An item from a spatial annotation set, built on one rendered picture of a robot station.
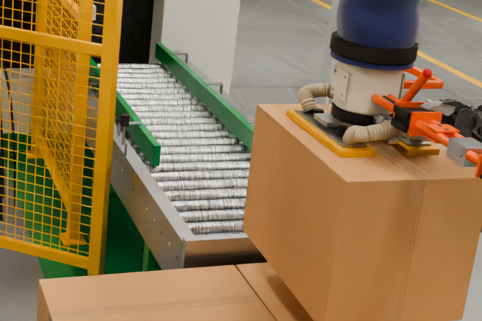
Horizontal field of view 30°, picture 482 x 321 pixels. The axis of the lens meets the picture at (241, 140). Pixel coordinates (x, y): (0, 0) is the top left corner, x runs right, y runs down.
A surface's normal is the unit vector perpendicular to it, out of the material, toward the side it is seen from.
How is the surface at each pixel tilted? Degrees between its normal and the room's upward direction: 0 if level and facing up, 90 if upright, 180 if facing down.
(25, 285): 0
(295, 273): 90
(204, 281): 0
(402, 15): 74
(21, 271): 0
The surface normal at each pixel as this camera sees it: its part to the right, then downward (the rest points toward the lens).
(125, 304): 0.11, -0.94
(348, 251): 0.33, 0.33
